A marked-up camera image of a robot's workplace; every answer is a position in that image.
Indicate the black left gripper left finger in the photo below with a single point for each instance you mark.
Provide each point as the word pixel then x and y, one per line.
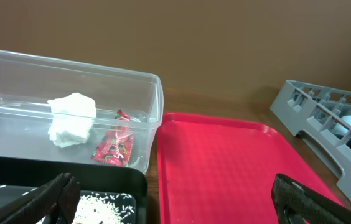
pixel 56 201

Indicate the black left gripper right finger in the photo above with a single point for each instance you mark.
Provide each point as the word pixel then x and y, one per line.
pixel 296 203

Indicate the red snack wrapper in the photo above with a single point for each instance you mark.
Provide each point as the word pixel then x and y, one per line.
pixel 116 147

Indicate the white napkin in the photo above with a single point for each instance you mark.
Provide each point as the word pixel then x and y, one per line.
pixel 73 119

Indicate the grey dishwasher rack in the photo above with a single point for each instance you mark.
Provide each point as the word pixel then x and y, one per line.
pixel 311 112

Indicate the food scraps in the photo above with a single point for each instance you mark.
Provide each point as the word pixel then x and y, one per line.
pixel 93 207

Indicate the black tray bin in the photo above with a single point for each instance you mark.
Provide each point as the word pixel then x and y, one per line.
pixel 93 178

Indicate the red serving tray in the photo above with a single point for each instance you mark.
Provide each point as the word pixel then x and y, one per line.
pixel 217 170

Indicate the clear plastic bin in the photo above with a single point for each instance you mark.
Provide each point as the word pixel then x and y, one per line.
pixel 122 97

